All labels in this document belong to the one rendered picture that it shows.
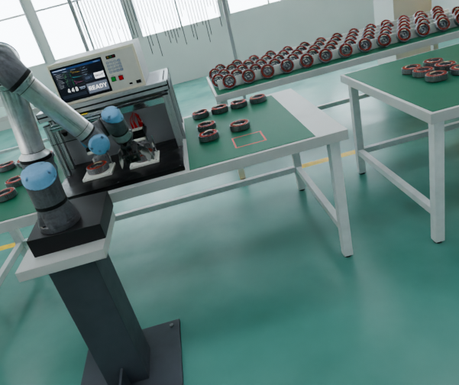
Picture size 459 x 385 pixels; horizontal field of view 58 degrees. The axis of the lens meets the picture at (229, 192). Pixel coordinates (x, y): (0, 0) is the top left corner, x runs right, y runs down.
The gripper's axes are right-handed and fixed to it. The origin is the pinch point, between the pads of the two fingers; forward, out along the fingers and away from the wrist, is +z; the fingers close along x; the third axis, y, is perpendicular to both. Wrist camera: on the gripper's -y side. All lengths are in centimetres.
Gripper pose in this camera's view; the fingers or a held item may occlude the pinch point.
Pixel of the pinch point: (137, 162)
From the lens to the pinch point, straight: 196.0
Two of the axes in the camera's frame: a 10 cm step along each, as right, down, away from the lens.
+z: 1.4, 5.4, 8.3
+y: 2.3, 8.0, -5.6
